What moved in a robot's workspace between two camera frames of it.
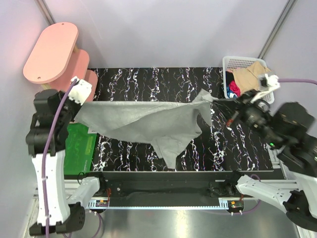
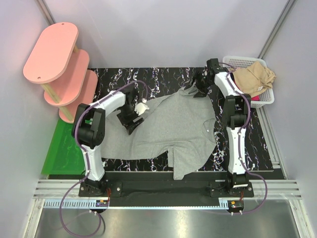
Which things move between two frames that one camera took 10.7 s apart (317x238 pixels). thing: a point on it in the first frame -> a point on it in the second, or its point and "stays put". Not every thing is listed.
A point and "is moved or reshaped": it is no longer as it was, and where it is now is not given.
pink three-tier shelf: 55,59 stays put
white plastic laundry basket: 230,63 stays put
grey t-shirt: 168,126 is moved or reshaped
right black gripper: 244,101 -> 198,76
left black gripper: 77,107 -> 130,125
